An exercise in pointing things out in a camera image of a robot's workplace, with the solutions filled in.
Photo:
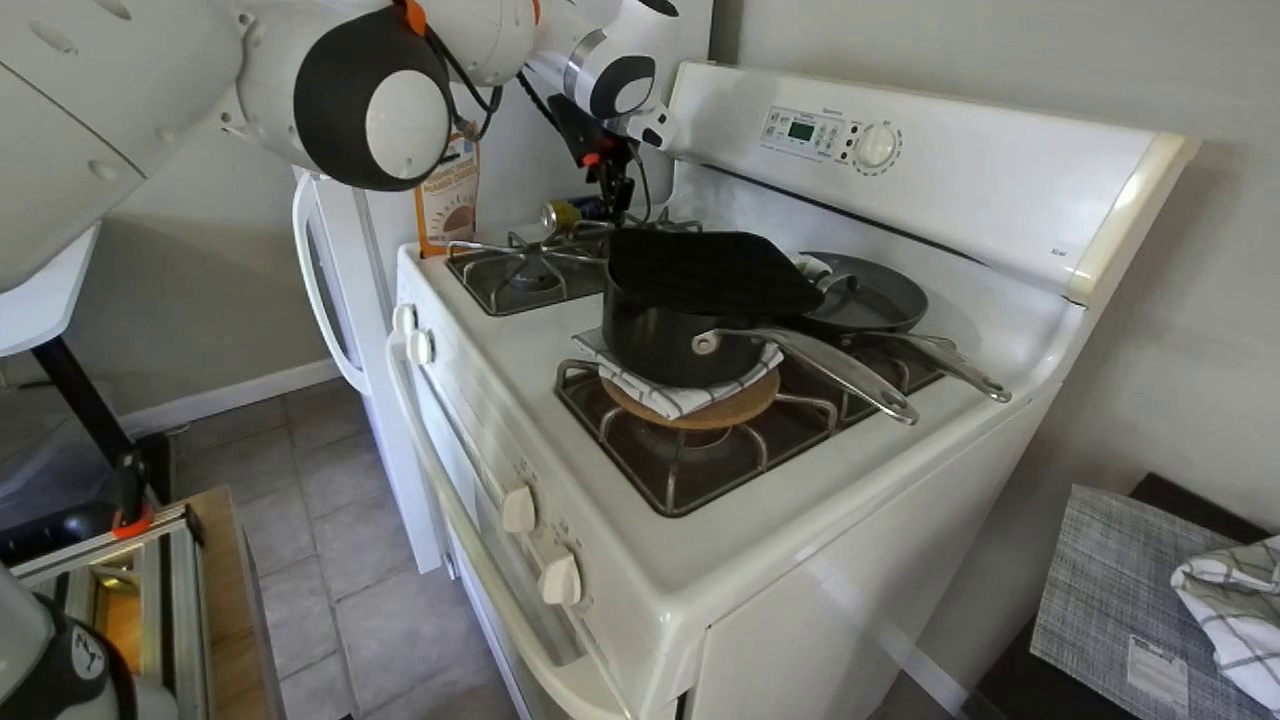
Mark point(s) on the white stove knob far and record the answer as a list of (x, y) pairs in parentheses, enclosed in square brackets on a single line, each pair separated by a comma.
[(423, 347)]

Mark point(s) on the white stove knob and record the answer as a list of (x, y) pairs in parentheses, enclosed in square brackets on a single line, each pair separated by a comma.
[(406, 321), (516, 509), (423, 347), (562, 583)]

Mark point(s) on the white checkered dish towel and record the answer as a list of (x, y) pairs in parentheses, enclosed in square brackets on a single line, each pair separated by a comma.
[(671, 403)]

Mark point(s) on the front right burner grate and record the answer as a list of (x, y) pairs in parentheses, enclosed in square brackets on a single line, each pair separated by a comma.
[(679, 474)]

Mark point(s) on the orange food pouch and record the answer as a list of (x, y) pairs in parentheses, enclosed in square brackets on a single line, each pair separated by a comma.
[(445, 207)]

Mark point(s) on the white stove knob farthest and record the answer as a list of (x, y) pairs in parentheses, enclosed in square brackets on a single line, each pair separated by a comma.
[(406, 321)]

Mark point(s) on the white side table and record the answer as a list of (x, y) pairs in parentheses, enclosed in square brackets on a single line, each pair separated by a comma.
[(34, 319)]

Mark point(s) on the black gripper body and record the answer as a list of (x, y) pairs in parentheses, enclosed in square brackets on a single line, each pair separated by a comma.
[(602, 159)]

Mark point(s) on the grey woven placemat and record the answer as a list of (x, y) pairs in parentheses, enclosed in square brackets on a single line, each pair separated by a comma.
[(1108, 614)]

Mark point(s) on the burner grate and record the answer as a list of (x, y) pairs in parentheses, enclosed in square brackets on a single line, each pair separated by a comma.
[(539, 264), (679, 474)]

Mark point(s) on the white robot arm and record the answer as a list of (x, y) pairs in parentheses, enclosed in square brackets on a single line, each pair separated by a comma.
[(95, 93)]

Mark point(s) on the aluminium frame robot cart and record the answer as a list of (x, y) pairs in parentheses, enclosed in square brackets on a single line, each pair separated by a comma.
[(155, 621)]

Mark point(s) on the round wooden trivet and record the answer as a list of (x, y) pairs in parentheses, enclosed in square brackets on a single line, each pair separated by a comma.
[(718, 415)]

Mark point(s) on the white gas stove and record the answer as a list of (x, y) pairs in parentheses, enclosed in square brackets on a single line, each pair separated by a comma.
[(798, 594)]

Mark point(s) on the black saucepan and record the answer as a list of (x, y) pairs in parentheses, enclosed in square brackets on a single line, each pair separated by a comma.
[(696, 308)]

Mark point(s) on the rear left burner grate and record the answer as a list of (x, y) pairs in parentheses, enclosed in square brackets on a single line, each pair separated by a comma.
[(539, 264)]

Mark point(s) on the white stove knob lower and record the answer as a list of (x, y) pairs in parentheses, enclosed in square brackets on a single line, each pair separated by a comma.
[(562, 583)]

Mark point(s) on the white stove knob upper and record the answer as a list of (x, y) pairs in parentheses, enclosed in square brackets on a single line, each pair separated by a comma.
[(516, 509)]

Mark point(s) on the checkered cloth on table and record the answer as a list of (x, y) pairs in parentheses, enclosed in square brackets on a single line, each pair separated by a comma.
[(1234, 594)]

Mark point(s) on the black frying pan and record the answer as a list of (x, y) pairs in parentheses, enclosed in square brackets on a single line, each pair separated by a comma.
[(871, 302)]

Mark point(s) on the yellow blue can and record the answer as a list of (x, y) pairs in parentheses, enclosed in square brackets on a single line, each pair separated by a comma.
[(566, 218)]

